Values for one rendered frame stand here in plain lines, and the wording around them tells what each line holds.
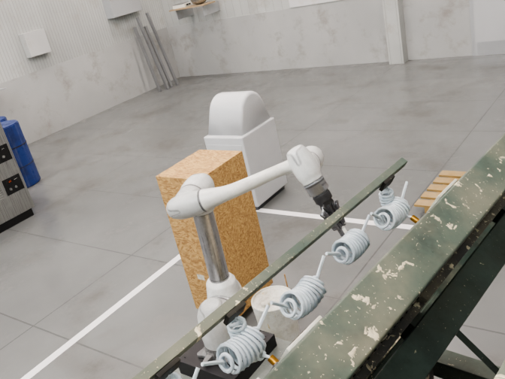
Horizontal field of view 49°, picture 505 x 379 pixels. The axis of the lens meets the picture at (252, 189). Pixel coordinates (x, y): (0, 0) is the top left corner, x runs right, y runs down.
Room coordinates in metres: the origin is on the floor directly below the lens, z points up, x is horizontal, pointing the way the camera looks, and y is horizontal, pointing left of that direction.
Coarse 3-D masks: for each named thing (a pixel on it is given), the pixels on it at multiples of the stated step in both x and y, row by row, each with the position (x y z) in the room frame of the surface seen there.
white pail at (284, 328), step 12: (264, 288) 3.35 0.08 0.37; (276, 288) 3.33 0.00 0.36; (288, 288) 3.28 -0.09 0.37; (252, 300) 3.24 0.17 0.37; (264, 300) 3.18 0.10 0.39; (276, 300) 3.19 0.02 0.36; (276, 312) 3.07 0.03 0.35; (264, 324) 3.11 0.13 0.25; (276, 324) 3.08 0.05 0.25; (288, 324) 3.09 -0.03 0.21; (276, 336) 3.08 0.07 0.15; (288, 336) 3.09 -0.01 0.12
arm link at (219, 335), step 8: (208, 304) 2.20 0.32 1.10; (216, 304) 2.19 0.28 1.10; (200, 312) 2.18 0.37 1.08; (208, 312) 2.15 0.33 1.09; (200, 320) 2.16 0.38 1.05; (216, 328) 2.12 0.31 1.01; (224, 328) 2.13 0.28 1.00; (232, 328) 2.18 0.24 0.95; (208, 336) 2.13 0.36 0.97; (216, 336) 2.12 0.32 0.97; (224, 336) 2.13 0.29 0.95; (208, 344) 2.14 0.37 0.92; (216, 344) 2.12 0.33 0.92
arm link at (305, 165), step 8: (288, 152) 2.10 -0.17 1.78; (296, 152) 2.05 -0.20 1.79; (304, 152) 2.05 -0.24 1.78; (312, 152) 2.14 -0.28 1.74; (288, 160) 2.07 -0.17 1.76; (296, 160) 2.04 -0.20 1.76; (304, 160) 2.03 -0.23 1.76; (312, 160) 2.04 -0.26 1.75; (296, 168) 2.04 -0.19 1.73; (304, 168) 2.02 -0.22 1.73; (312, 168) 2.02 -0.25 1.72; (320, 168) 2.07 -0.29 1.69; (296, 176) 2.05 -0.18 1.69; (304, 176) 2.02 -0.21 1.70; (312, 176) 2.02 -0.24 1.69; (320, 176) 2.03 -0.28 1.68; (304, 184) 2.03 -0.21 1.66
